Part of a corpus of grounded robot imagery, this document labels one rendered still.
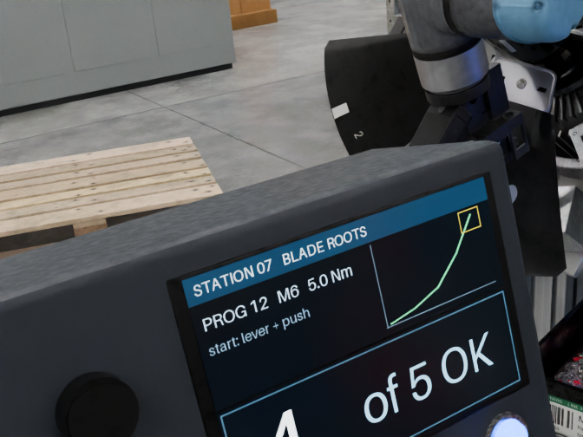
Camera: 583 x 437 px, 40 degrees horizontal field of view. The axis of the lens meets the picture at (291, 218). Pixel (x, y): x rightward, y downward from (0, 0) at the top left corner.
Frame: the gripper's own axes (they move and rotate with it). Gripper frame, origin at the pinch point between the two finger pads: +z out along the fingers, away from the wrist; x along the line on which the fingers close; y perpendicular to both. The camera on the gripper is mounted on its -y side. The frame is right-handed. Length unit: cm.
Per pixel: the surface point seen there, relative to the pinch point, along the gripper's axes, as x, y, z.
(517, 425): -42, -33, -27
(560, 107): 8.6, 25.4, -1.7
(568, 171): 8.8, 25.1, 9.0
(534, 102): 5.8, 18.4, -6.8
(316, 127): 335, 158, 153
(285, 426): -40, -43, -35
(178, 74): 544, 163, 151
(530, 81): 7.4, 19.9, -8.9
